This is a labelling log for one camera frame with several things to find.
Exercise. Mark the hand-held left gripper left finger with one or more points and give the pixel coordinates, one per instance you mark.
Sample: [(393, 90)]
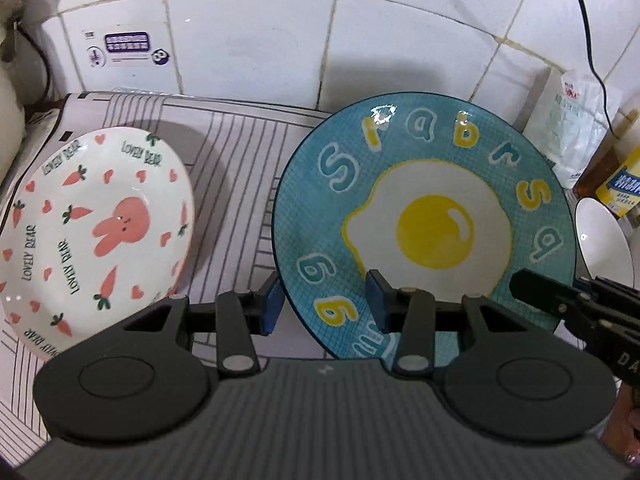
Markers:
[(272, 305)]

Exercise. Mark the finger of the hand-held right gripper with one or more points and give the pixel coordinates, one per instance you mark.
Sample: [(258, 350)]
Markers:
[(545, 292)]

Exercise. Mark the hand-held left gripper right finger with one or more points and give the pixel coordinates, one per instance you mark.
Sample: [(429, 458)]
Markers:
[(377, 302)]

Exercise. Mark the white ribbed bowl black rim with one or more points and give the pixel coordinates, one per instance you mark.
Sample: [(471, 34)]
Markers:
[(600, 240)]

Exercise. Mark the blue fried egg plate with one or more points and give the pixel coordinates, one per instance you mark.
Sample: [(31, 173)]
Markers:
[(440, 185)]

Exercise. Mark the white rabbit carrot plate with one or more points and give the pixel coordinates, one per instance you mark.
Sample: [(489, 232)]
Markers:
[(75, 240)]

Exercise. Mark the person's right hand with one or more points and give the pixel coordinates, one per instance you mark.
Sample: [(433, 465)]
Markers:
[(627, 430)]

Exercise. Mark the yellow label oil bottle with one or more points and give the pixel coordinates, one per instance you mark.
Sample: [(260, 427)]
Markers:
[(622, 180)]

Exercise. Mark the striped white tablecloth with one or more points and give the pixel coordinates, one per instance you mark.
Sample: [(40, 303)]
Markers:
[(235, 160)]

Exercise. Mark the white plastic bag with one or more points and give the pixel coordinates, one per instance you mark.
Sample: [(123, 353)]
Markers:
[(565, 120)]

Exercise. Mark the white pot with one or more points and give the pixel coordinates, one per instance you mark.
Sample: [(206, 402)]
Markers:
[(9, 120)]

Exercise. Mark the hanging metal utensils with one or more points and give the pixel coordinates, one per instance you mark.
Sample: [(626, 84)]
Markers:
[(10, 5)]

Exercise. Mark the white wall sticker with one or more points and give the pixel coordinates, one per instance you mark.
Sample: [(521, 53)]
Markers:
[(125, 50)]

